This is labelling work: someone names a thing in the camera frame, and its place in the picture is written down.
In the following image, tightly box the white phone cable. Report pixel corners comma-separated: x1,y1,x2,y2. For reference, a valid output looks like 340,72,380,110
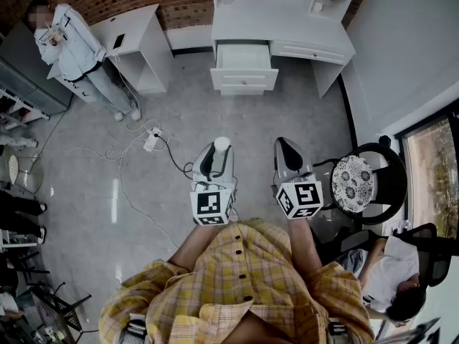
103,47,169,157

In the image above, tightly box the yellow plaid shirt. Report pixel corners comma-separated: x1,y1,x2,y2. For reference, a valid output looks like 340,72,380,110
98,219,376,344

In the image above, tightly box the black round armchair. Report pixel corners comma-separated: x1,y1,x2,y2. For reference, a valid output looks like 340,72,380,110
313,142,408,226

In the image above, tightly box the black mesh office chair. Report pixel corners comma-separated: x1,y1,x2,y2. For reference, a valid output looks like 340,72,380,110
340,222,453,288

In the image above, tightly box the white wire shelf rack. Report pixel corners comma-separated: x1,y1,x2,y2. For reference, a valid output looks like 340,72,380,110
0,86,40,121

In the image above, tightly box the black metal rack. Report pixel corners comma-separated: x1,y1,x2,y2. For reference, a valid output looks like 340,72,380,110
30,281,93,343

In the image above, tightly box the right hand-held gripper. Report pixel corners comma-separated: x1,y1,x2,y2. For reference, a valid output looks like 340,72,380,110
270,137,324,221

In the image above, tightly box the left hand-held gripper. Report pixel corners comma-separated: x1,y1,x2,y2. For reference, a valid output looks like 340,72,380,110
189,141,238,227

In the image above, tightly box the white power strip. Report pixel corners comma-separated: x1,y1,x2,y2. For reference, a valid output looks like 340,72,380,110
143,127,163,153

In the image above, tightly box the floral round seat cushion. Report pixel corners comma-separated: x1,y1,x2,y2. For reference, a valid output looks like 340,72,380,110
329,155,376,214

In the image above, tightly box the window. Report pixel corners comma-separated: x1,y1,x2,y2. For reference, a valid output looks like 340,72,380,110
394,109,459,239

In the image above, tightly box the black white strap buckle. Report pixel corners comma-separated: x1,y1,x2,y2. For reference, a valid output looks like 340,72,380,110
326,317,348,337
126,313,147,344

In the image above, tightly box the transparent round chair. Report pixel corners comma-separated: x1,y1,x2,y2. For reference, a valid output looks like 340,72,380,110
0,145,44,195

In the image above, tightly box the grey metal cabinet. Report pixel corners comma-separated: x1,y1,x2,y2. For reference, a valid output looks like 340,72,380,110
0,21,72,118

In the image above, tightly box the deep white drawer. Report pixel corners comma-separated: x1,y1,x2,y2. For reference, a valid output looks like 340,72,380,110
209,43,280,97

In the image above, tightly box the person's left forearm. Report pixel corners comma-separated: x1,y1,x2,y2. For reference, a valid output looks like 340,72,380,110
167,223,218,272

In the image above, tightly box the small white side desk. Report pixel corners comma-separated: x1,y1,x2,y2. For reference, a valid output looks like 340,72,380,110
46,4,169,103

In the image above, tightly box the person's right forearm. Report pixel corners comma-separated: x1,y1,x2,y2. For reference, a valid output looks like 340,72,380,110
285,216,324,276

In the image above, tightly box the long white floor cable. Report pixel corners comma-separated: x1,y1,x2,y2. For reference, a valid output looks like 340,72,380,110
35,138,180,250

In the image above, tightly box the black power cable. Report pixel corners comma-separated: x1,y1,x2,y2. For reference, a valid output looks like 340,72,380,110
153,131,197,179

